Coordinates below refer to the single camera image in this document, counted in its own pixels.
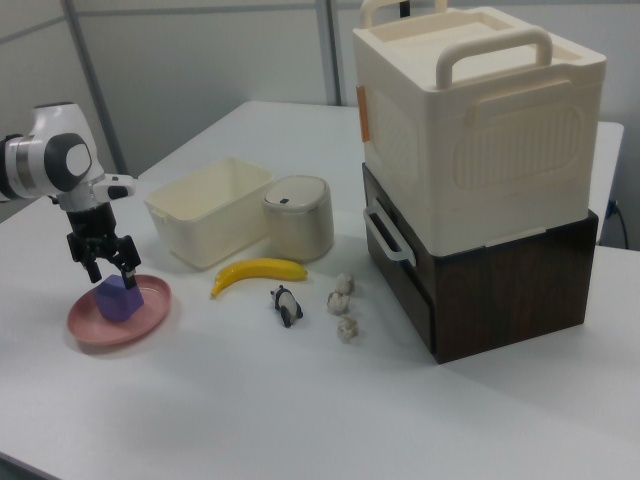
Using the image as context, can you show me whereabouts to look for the small panda figurine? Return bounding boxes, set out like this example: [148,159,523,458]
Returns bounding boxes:
[269,284,305,329]

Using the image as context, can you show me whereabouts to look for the open cream plastic bin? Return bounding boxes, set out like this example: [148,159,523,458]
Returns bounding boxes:
[143,156,275,272]

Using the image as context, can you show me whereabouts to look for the blue cable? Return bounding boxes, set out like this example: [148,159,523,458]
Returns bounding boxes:
[606,199,629,249]

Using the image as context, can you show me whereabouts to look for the orange box door handle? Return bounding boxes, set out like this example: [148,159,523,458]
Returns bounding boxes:
[356,84,372,144]

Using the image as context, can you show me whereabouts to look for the pink plate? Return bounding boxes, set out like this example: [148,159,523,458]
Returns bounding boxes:
[67,273,174,347]

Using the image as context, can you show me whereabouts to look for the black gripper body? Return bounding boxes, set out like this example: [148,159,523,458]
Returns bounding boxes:
[64,203,121,254]

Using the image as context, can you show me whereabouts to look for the yellow toy banana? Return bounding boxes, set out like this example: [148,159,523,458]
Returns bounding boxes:
[209,257,309,300]

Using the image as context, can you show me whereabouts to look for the dark brown drawer box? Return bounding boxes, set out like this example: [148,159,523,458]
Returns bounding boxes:
[360,162,600,366]

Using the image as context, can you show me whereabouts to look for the cream storage box with handles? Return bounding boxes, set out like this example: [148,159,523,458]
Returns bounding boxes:
[352,0,609,259]

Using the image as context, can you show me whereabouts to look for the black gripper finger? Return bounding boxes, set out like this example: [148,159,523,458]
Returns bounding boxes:
[110,234,142,291]
[67,233,104,285]

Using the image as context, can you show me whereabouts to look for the small cream trash can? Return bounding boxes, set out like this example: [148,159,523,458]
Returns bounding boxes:
[261,174,335,264]

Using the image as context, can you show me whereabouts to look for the purple cube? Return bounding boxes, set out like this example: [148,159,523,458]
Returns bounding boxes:
[94,273,145,324]

